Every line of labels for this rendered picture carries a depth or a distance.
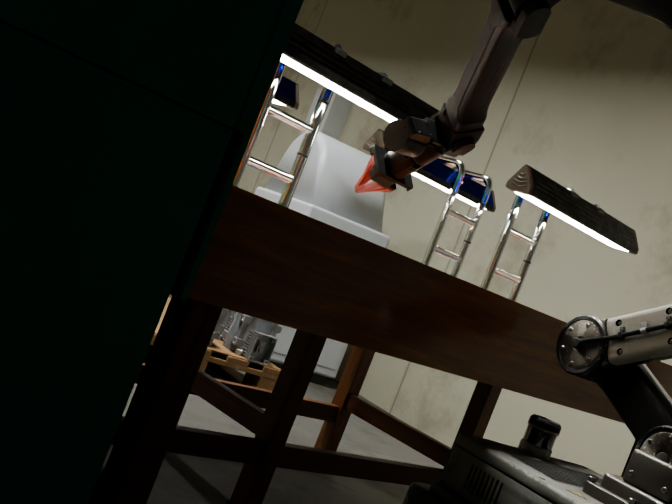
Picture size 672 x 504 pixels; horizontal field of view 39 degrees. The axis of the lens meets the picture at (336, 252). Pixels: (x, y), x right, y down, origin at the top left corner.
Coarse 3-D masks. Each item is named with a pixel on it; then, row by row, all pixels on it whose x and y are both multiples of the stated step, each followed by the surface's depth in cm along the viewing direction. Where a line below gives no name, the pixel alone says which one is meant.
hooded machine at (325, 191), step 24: (336, 144) 507; (288, 168) 517; (312, 168) 497; (336, 168) 499; (360, 168) 510; (264, 192) 523; (312, 192) 490; (336, 192) 497; (384, 192) 518; (312, 216) 482; (336, 216) 490; (360, 216) 506; (384, 240) 509; (288, 336) 489; (336, 360) 508
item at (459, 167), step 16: (448, 160) 291; (464, 176) 306; (480, 176) 300; (448, 208) 287; (480, 208) 297; (432, 240) 287; (464, 240) 298; (432, 256) 288; (448, 256) 293; (464, 256) 298
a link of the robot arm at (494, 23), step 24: (504, 0) 138; (504, 24) 137; (528, 24) 134; (480, 48) 147; (504, 48) 144; (480, 72) 150; (504, 72) 151; (456, 96) 160; (480, 96) 156; (456, 120) 162; (480, 120) 163
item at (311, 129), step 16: (336, 48) 190; (272, 80) 202; (384, 80) 201; (272, 96) 203; (320, 96) 213; (272, 112) 204; (320, 112) 213; (256, 128) 202; (304, 128) 211; (304, 144) 213; (256, 160) 205; (304, 160) 213; (240, 176) 203; (288, 176) 212; (288, 192) 213
